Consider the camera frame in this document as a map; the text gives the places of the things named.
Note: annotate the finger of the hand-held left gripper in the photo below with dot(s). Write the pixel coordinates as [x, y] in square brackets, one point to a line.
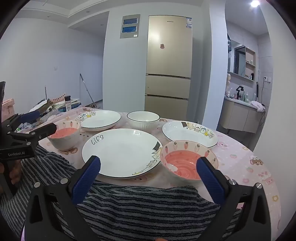
[31, 115]
[44, 131]

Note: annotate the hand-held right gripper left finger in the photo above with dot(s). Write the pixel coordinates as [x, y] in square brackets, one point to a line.
[87, 176]

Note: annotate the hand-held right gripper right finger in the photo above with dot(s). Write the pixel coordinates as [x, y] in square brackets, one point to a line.
[210, 178]

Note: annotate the pink carrot print bowl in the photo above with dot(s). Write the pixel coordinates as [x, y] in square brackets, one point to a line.
[64, 141]

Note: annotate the pink strawberry print bowl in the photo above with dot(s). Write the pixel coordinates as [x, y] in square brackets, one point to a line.
[180, 162]

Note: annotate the large white plate with lettering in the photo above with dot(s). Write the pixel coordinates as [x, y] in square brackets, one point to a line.
[120, 153]

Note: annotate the white plate with cartoon rim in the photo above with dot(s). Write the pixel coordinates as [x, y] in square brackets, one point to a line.
[101, 120]
[182, 133]

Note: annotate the white ribbed bowl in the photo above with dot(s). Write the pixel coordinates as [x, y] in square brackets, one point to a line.
[143, 124]

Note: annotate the person's left hand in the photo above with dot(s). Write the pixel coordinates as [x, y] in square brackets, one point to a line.
[16, 172]

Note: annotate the pink box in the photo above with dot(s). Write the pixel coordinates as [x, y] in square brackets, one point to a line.
[8, 107]

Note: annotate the spice bottle black cap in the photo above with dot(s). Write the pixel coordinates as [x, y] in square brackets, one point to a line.
[68, 105]

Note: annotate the blue box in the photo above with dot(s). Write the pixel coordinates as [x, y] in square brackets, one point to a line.
[71, 107]

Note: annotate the white flat box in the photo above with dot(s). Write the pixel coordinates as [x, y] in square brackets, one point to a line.
[67, 102]

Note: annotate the pink cartoon tablecloth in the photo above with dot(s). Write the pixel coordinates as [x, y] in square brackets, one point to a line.
[242, 148]

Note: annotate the mop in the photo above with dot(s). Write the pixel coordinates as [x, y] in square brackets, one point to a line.
[86, 90]

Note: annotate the person's grey striped clothing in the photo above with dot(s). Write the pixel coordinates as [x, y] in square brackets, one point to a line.
[143, 208]

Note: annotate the beige vanity cabinet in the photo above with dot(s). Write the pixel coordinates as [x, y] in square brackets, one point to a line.
[238, 115]

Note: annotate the pink towel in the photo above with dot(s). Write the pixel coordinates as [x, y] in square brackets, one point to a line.
[258, 105]

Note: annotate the black faucet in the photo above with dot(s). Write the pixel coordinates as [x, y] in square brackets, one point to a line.
[239, 91]

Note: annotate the black slim hanging device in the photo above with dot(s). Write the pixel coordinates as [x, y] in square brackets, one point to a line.
[257, 90]

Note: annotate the small doll figure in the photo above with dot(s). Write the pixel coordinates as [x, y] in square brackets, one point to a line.
[229, 80]

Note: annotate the mirror cabinet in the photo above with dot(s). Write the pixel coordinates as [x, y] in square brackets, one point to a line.
[240, 60]

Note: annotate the gold fridge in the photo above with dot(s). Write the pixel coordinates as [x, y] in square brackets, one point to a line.
[168, 58]

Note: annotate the dark hanging cloth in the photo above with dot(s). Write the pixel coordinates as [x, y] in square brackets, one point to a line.
[229, 42]

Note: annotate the pink fridge magnet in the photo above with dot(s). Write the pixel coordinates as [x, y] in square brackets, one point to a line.
[162, 46]

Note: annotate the fridge label sticker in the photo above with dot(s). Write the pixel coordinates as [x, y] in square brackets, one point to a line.
[189, 22]

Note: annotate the ceiling light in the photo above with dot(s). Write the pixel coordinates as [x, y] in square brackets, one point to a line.
[255, 3]

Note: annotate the wall socket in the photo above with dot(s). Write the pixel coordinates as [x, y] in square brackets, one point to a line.
[267, 79]

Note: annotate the grey wall panel blue screens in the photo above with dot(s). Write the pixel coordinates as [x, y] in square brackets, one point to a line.
[130, 26]

